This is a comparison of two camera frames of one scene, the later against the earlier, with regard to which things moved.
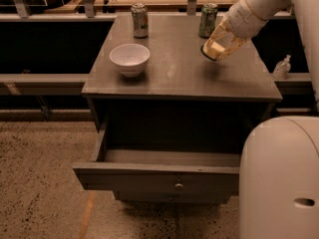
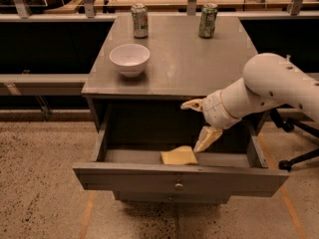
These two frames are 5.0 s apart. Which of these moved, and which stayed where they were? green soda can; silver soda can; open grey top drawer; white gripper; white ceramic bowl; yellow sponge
Moved: yellow sponge; white gripper
Stayed: green soda can; open grey top drawer; silver soda can; white ceramic bowl
